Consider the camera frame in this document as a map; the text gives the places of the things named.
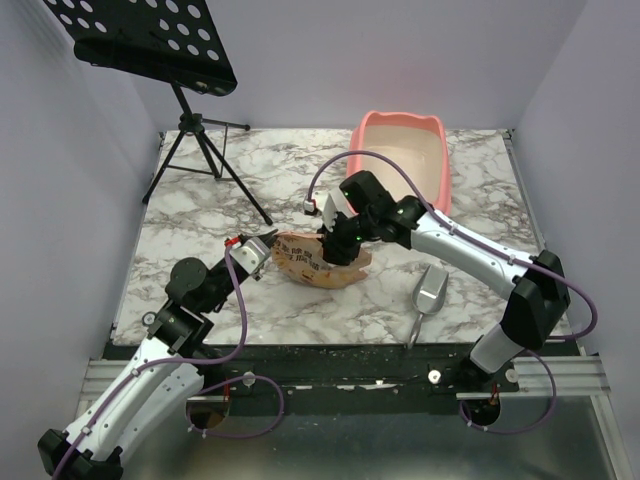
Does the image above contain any beige cat litter bag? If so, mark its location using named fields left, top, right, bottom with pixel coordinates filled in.
left=271, top=231, right=372, bottom=289

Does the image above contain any silver metal scoop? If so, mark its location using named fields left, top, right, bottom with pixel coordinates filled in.
left=406, top=265, right=449, bottom=349

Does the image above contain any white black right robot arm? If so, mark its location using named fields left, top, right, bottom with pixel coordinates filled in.
left=319, top=171, right=570, bottom=392

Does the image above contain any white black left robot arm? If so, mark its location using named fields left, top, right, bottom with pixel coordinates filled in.
left=37, top=231, right=277, bottom=479

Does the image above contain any pink plastic litter box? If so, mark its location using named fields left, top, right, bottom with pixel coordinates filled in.
left=350, top=111, right=452, bottom=215

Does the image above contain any black perforated music stand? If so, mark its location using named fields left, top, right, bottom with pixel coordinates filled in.
left=46, top=0, right=273, bottom=224

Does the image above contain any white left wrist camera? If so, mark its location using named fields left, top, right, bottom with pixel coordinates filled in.
left=222, top=235, right=271, bottom=265

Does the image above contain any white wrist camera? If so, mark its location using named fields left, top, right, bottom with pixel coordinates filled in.
left=303, top=188, right=354, bottom=231
left=222, top=235, right=271, bottom=265

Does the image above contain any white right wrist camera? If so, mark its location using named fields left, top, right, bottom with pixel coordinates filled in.
left=303, top=188, right=354, bottom=231

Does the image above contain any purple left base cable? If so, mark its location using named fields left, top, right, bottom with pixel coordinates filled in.
left=187, top=372, right=286, bottom=440

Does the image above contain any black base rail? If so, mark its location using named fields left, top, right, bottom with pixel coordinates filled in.
left=202, top=343, right=519, bottom=416

